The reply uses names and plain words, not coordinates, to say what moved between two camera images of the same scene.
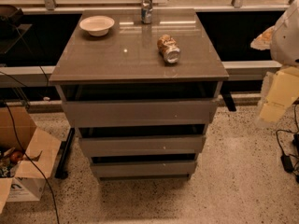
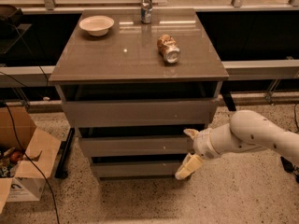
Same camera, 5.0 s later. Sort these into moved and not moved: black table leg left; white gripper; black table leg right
Moved: white gripper
Not moved: black table leg left; black table leg right
